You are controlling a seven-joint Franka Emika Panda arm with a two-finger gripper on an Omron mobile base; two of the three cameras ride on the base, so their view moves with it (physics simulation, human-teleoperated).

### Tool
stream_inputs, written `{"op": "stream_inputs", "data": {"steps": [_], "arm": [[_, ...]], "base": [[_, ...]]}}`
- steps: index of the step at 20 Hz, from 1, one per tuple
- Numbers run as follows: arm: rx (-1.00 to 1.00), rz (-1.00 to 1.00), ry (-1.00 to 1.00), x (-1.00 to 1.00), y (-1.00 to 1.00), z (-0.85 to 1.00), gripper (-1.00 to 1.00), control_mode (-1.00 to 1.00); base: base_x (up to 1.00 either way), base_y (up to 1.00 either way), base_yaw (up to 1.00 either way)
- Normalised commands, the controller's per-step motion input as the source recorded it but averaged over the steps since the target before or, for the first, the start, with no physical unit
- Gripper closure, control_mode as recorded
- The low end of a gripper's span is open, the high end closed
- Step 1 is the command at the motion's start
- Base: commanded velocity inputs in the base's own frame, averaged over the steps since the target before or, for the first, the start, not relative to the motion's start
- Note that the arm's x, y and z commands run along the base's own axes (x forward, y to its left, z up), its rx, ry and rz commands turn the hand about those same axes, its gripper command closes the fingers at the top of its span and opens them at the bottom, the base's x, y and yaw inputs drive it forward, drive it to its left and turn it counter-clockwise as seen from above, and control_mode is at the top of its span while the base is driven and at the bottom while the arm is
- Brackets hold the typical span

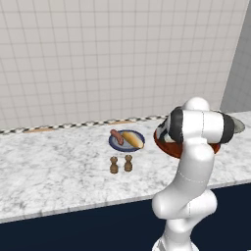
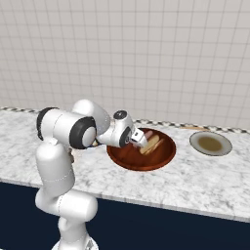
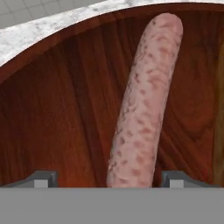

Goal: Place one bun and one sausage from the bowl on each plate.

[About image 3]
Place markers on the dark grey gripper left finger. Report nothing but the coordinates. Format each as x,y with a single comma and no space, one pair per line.
43,178

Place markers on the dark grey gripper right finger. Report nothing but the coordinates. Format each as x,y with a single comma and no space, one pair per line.
176,178

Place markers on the dark brown wooden bowl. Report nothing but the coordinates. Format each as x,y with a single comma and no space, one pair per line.
58,116

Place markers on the pale pink speckled sausage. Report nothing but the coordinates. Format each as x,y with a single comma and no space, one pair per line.
145,110

